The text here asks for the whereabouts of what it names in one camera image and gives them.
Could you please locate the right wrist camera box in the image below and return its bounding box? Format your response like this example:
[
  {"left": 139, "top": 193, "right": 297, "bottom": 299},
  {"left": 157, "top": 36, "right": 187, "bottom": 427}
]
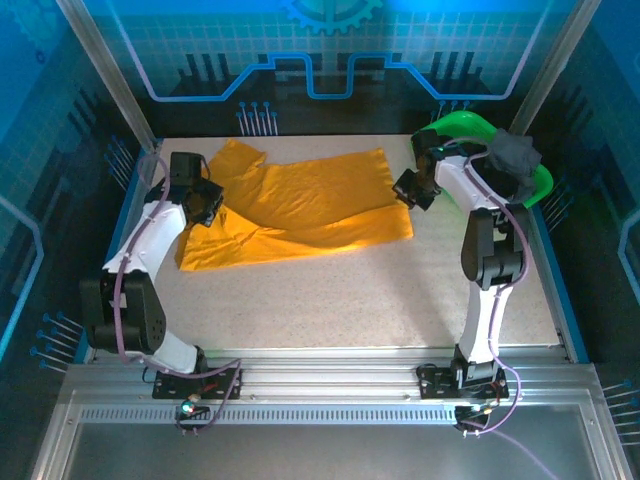
[{"left": 392, "top": 168, "right": 417, "bottom": 204}]

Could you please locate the green plastic basket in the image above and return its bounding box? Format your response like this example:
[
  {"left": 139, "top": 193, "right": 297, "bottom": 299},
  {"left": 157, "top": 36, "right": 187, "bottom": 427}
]
[{"left": 409, "top": 110, "right": 555, "bottom": 209}]

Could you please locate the aluminium frame rail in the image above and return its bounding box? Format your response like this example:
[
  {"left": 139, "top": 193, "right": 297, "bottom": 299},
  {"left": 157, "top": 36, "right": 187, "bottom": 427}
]
[{"left": 67, "top": 348, "right": 599, "bottom": 401}]

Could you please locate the grey t-shirt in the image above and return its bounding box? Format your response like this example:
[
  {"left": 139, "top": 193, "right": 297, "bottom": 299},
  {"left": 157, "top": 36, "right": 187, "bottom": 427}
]
[{"left": 487, "top": 128, "right": 544, "bottom": 201}]

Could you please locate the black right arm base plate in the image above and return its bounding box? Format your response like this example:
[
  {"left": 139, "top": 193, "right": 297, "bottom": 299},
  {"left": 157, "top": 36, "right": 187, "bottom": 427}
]
[{"left": 416, "top": 363, "right": 510, "bottom": 400}]

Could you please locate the slotted grey cable duct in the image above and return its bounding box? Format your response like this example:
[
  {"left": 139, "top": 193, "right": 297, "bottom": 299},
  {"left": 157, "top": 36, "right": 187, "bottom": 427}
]
[{"left": 79, "top": 405, "right": 464, "bottom": 425}]

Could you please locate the small lit connector board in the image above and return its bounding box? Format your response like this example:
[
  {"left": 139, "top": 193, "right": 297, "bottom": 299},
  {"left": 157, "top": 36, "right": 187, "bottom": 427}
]
[
  {"left": 453, "top": 402, "right": 496, "bottom": 429},
  {"left": 175, "top": 394, "right": 211, "bottom": 422}
]

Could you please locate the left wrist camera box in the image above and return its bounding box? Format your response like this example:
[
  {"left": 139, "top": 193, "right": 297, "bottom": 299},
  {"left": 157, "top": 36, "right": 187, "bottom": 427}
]
[{"left": 198, "top": 178, "right": 225, "bottom": 202}]

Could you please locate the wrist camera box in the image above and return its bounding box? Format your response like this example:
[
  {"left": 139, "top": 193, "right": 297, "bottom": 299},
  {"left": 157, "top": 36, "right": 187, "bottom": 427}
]
[
  {"left": 198, "top": 178, "right": 225, "bottom": 202},
  {"left": 392, "top": 168, "right": 417, "bottom": 204}
]

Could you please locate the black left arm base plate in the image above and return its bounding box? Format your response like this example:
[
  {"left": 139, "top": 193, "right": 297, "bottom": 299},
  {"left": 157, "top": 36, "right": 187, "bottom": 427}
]
[{"left": 152, "top": 367, "right": 245, "bottom": 400}]

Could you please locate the yellow t-shirt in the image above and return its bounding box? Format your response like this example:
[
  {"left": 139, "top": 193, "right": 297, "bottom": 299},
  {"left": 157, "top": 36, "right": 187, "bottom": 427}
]
[{"left": 173, "top": 138, "right": 415, "bottom": 272}]

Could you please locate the aluminium corner post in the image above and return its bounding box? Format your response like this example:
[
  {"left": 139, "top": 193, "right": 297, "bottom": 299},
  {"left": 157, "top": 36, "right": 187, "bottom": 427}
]
[
  {"left": 507, "top": 0, "right": 601, "bottom": 146},
  {"left": 54, "top": 0, "right": 164, "bottom": 151}
]

